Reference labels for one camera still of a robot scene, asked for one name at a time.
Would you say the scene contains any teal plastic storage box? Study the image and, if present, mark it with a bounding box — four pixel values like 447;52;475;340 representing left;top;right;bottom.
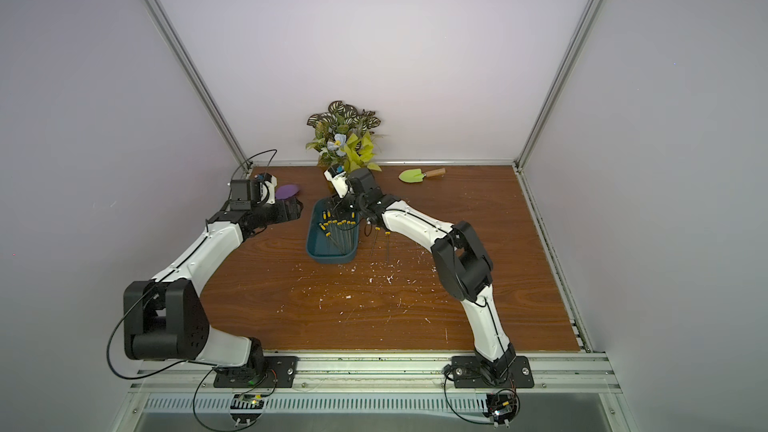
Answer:
306;197;360;264

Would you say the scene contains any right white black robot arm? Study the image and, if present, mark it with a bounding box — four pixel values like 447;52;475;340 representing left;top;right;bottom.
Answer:
324;167;517;384

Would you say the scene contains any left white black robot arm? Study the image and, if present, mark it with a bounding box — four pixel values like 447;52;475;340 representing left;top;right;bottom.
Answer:
122;174;303;375

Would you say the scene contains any file in box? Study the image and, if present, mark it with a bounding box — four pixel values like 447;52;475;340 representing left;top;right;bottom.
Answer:
321;211;342;252

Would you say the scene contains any amber vase with plants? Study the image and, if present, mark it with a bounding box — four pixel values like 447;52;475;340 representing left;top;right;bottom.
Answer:
305;100;382;173

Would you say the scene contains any left controller board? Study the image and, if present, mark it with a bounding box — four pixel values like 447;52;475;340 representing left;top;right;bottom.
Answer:
229;393;266;428

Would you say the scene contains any controller board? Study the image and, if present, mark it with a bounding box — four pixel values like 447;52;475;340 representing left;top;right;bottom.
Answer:
485;388;521;427
229;393;266;428

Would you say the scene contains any right controller board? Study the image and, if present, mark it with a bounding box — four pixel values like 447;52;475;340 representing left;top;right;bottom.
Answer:
485;388;521;427

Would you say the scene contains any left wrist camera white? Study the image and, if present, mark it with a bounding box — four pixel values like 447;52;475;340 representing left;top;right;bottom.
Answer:
254;172;278;205

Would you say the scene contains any purple trowel pink handle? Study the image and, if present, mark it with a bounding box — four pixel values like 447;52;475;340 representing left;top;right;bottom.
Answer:
275;184;300;200

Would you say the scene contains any green trowel wooden handle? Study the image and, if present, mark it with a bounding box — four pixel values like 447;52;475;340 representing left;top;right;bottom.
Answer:
398;168;446;184

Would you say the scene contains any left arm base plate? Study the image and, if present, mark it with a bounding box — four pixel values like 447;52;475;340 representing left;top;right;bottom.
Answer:
213;355;299;389

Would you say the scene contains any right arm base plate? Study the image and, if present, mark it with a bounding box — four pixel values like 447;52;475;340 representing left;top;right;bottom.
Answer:
447;355;535;389

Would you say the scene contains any aluminium front rail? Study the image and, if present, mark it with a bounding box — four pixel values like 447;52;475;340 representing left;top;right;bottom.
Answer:
127;351;622;394

